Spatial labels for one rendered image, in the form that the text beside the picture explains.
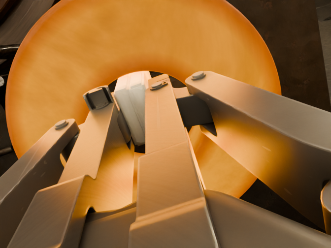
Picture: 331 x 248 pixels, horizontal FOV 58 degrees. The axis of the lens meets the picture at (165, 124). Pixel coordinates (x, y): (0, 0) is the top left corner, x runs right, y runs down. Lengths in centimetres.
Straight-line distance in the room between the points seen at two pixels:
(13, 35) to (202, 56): 28
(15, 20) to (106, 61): 25
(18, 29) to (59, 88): 24
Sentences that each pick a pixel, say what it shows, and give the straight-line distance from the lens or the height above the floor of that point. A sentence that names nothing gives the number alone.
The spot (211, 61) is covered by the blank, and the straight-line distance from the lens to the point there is 16.
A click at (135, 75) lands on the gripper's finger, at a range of 15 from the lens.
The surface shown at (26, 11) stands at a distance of 39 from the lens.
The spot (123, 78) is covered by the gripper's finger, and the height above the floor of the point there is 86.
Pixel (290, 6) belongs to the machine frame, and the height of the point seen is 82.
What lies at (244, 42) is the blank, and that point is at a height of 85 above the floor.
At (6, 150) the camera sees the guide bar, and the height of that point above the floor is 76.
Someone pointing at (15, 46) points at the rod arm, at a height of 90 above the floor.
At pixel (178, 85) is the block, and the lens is 38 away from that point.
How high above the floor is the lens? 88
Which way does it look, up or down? 20 degrees down
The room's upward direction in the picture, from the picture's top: 21 degrees counter-clockwise
